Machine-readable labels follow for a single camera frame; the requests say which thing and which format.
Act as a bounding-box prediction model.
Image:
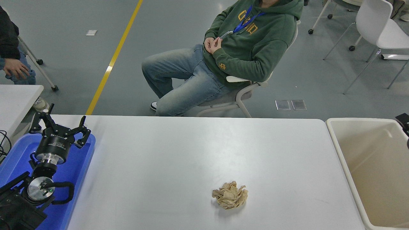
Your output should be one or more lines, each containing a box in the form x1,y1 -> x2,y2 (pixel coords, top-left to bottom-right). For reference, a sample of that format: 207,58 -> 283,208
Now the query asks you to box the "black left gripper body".
35,133 -> 76,160

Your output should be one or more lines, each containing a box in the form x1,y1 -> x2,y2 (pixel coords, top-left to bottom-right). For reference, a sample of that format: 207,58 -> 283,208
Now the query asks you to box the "blue lanyard with badge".
219,5 -> 267,40

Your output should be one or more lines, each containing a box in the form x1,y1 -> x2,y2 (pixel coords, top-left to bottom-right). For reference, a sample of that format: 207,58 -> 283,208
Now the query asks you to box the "person's hand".
3,58 -> 31,80

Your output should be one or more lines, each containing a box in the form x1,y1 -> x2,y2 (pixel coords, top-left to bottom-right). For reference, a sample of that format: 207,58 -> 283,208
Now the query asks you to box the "person's left hand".
210,38 -> 223,55

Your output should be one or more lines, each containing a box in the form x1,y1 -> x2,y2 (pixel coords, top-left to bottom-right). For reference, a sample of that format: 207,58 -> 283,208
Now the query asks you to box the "blue plastic tray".
0,133 -> 96,230

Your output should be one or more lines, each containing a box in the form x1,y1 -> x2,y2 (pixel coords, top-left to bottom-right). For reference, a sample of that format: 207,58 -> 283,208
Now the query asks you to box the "white side table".
0,84 -> 44,141

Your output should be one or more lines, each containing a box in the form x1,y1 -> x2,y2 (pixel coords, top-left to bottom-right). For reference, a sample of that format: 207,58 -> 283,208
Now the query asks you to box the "large pale bin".
325,118 -> 409,230

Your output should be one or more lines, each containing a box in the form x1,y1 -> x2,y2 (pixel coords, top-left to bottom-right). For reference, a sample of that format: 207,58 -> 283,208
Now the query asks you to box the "person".
0,4 -> 49,111
142,0 -> 305,117
391,0 -> 409,22

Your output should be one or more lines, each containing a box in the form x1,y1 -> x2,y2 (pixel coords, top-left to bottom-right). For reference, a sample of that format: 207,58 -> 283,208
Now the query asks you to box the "white shell chair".
323,0 -> 409,95

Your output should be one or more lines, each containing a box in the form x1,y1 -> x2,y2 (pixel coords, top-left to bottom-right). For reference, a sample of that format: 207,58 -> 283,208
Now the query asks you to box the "chair with black casters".
308,0 -> 365,52

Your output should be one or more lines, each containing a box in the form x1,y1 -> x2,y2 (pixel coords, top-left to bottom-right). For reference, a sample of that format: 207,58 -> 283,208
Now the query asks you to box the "grey white chair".
182,20 -> 301,118

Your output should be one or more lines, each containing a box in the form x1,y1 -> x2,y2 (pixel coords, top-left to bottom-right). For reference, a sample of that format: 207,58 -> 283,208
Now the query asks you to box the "crumpled tan paper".
212,181 -> 249,210

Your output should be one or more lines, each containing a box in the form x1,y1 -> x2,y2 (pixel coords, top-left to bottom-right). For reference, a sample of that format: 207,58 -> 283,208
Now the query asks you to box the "metal chair frame with casters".
18,36 -> 59,92

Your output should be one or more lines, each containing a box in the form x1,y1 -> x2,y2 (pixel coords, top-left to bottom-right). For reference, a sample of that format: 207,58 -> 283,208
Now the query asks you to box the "black cable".
0,130 -> 12,164

